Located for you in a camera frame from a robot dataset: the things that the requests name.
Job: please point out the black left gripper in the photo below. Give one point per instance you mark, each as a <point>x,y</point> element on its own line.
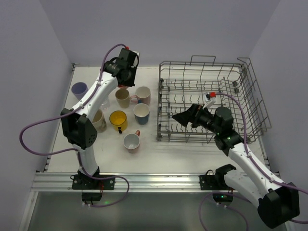
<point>131,78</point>

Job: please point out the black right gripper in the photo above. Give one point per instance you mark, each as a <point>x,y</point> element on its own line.
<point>194,114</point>

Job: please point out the beige plastic cup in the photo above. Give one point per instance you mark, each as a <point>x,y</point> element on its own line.
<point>123,98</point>

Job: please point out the pink faceted mug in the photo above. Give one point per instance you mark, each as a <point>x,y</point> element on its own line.
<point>142,95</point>

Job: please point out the clear textured glass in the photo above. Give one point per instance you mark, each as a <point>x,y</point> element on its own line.
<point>106,104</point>

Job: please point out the blue mug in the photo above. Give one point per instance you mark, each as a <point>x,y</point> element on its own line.
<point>141,112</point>

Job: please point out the yellow mug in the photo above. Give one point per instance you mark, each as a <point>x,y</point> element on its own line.
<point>119,121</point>

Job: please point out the lavender plastic cup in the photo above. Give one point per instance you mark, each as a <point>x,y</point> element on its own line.
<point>79,89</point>

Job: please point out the cream seahorse mug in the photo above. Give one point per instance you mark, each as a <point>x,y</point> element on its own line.
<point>99,121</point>

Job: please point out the orange floral mug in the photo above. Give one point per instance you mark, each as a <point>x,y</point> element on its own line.
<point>132,142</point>

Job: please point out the pink plastic cup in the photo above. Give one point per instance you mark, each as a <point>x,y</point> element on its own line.
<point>122,87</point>

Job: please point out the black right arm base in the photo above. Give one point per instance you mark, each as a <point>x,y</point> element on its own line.
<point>214,180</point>

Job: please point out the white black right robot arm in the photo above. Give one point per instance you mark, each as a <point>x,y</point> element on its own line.
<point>276,201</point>

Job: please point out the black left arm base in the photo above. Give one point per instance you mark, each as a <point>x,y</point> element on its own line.
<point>93,185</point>

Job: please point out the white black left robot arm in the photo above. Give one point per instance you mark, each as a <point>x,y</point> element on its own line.
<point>77,122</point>

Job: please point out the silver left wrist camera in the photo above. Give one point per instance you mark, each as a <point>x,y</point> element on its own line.
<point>137,59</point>

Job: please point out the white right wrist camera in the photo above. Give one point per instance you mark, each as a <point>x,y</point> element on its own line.
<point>209,99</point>

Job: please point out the grey wire dish rack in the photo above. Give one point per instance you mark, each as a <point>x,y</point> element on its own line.
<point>183,83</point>

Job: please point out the aluminium mounting rail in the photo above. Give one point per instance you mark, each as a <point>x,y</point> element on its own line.
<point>138,182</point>

